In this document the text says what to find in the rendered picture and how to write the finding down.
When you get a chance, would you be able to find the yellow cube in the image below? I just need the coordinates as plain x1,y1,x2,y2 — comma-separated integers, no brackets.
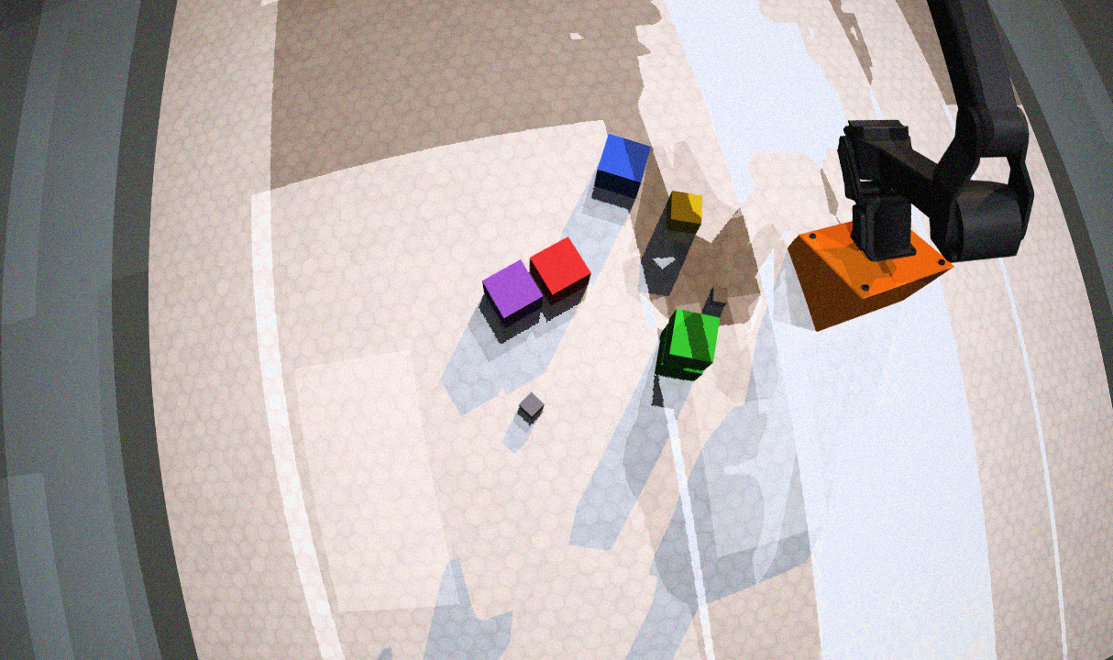
666,191,702,235

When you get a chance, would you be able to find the purple block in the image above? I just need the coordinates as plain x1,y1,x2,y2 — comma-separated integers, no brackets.
482,260,543,328

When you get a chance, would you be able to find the red block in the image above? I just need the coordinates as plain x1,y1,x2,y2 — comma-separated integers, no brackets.
529,237,591,306

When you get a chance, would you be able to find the blue block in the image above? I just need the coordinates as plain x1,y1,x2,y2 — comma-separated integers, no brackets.
593,134,651,199

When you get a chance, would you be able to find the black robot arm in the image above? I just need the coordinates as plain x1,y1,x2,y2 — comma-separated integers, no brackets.
837,0,1034,263

